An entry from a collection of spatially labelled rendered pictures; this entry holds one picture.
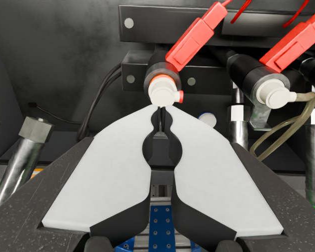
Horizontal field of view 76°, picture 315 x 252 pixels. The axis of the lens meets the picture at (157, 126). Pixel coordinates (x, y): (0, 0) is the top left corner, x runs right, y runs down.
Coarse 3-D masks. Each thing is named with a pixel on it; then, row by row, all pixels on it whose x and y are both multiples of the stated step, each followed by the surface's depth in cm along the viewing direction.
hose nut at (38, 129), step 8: (24, 120) 15; (32, 120) 15; (40, 120) 16; (24, 128) 15; (32, 128) 15; (40, 128) 15; (48, 128) 16; (24, 136) 15; (32, 136) 15; (40, 136) 16; (48, 136) 16
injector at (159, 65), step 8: (160, 48) 22; (152, 56) 19; (160, 56) 17; (152, 64) 16; (160, 64) 15; (168, 64) 15; (152, 72) 14; (160, 72) 14; (168, 72) 14; (176, 72) 15; (144, 80) 15; (176, 80) 15; (144, 88) 15; (176, 88) 15
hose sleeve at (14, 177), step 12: (24, 144) 15; (36, 144) 15; (12, 156) 15; (24, 156) 15; (36, 156) 16; (12, 168) 15; (24, 168) 15; (12, 180) 15; (24, 180) 15; (0, 192) 15; (12, 192) 15; (0, 204) 15
